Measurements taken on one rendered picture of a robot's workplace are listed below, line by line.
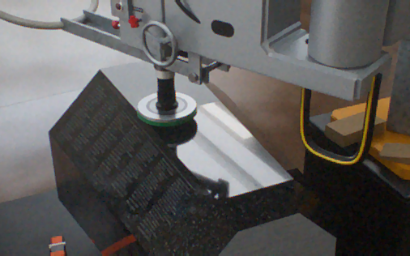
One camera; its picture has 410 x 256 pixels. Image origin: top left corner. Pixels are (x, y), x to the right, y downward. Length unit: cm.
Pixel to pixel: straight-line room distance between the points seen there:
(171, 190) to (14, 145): 208
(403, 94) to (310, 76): 73
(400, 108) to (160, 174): 92
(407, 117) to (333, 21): 86
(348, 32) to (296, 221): 62
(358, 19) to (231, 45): 40
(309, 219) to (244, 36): 60
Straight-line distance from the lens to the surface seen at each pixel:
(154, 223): 203
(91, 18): 249
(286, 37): 186
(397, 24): 181
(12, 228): 330
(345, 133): 233
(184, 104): 227
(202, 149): 211
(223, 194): 190
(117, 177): 227
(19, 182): 364
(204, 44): 191
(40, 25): 242
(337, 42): 167
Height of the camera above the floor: 199
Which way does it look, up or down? 30 degrees down
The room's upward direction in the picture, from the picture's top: 1 degrees counter-clockwise
